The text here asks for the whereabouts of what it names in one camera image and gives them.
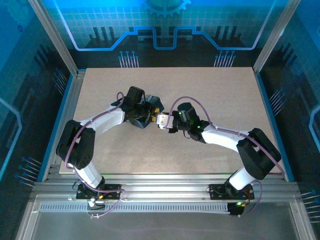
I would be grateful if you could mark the aluminium right frame post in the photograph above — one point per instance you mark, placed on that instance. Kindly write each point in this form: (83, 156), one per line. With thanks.
(272, 42)

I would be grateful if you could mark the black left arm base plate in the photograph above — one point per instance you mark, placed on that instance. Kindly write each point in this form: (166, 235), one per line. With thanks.
(110, 196)

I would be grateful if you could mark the black connector box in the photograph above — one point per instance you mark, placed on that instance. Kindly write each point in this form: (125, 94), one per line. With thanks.
(235, 210)

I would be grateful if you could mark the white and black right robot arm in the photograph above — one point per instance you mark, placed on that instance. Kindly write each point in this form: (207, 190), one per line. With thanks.
(257, 150)

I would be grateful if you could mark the dark blue starry print box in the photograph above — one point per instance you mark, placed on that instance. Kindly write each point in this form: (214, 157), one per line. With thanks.
(156, 101)

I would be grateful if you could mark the grey metal floor panel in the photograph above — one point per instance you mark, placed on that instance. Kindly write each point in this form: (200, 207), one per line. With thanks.
(162, 225)

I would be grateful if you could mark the aluminium front frame rail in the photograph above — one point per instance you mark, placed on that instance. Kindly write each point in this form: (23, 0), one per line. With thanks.
(162, 187)

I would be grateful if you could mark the aluminium frame post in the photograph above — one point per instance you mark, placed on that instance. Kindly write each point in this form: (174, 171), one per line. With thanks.
(55, 42)
(272, 42)

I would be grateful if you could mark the aluminium left frame post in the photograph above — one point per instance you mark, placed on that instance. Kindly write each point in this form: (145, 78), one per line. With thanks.
(55, 42)

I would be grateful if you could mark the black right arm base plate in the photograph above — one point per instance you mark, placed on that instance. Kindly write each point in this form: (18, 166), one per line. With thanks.
(216, 193)

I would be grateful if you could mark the aluminium side frame rail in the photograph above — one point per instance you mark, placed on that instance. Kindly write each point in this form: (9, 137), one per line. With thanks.
(75, 87)

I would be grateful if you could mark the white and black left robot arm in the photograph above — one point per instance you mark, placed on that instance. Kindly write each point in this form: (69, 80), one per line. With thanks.
(75, 145)

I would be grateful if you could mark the white plug connector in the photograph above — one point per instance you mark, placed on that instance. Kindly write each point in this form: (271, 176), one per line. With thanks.
(92, 203)

